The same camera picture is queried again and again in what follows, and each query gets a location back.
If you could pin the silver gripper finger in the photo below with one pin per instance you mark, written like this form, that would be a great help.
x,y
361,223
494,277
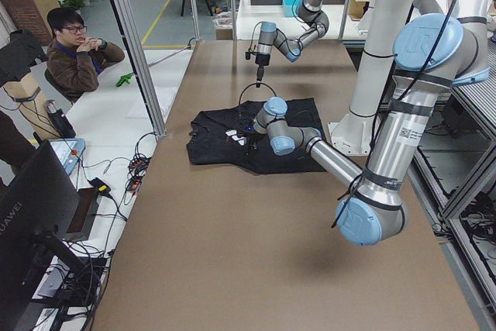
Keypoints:
x,y
260,76

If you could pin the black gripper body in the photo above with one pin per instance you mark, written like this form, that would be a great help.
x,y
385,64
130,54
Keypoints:
x,y
249,138
262,60

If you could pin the black printed t-shirt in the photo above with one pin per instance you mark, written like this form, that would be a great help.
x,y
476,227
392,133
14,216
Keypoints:
x,y
216,138

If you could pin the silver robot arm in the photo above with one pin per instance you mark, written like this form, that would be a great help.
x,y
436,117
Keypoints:
x,y
310,13
415,51

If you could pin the blue plastic bin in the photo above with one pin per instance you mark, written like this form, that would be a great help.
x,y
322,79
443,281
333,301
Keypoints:
x,y
291,7

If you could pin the metal rod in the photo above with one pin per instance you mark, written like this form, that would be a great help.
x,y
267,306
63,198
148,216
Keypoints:
x,y
183,49

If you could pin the red black power strip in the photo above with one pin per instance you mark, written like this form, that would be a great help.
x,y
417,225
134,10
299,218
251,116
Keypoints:
x,y
136,171

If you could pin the black power adapter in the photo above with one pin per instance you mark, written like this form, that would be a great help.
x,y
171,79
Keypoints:
x,y
103,188

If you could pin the teach pendant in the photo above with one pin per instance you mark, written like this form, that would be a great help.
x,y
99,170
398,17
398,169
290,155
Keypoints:
x,y
69,152

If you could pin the person in brown jacket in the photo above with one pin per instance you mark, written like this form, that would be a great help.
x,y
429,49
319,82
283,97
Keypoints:
x,y
75,60

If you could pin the black computer monitor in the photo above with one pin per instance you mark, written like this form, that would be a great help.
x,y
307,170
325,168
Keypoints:
x,y
36,212

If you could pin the cardboard box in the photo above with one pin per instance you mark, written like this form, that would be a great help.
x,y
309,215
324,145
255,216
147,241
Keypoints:
x,y
31,15

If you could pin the aluminium frame post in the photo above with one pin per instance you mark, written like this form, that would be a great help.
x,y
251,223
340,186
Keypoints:
x,y
127,27

